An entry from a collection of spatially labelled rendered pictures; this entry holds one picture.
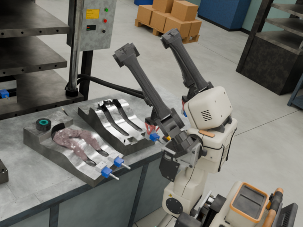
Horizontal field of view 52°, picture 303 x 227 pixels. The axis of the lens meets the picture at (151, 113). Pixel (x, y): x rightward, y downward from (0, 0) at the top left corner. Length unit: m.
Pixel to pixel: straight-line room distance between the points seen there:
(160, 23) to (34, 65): 4.74
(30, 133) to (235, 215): 1.13
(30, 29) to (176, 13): 4.90
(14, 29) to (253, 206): 1.65
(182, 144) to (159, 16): 5.48
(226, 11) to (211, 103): 7.38
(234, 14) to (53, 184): 7.45
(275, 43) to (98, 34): 3.68
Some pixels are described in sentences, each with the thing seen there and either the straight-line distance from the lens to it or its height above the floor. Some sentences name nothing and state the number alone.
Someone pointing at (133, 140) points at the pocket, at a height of 0.87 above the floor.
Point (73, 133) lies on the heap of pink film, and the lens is 1.81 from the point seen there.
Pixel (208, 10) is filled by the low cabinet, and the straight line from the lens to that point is 9.08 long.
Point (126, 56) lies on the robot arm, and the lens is 1.33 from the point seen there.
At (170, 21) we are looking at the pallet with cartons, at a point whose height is 0.40.
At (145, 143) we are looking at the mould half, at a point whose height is 0.84.
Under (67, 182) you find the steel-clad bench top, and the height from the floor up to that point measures 0.80.
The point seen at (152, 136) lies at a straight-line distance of 1.80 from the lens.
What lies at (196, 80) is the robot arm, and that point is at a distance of 1.71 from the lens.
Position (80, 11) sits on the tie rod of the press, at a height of 1.41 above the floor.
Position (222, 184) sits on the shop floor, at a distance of 3.16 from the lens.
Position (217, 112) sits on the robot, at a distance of 1.41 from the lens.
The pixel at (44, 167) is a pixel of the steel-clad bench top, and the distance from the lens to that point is 1.74.
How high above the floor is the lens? 1.98
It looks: 31 degrees down
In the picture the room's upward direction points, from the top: 14 degrees clockwise
